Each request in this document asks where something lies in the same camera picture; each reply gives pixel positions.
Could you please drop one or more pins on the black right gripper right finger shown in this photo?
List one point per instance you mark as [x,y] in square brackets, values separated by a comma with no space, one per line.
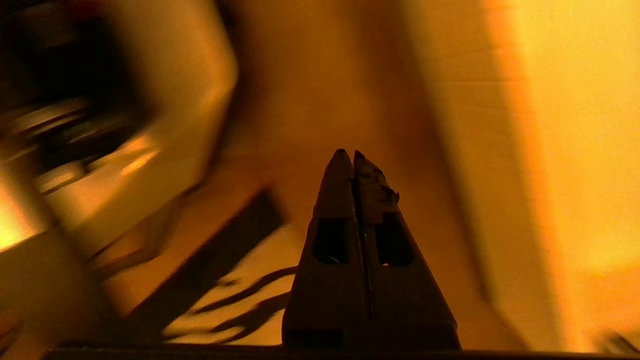
[410,305]

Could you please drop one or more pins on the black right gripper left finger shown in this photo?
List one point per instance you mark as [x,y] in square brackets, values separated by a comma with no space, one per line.
[330,300]

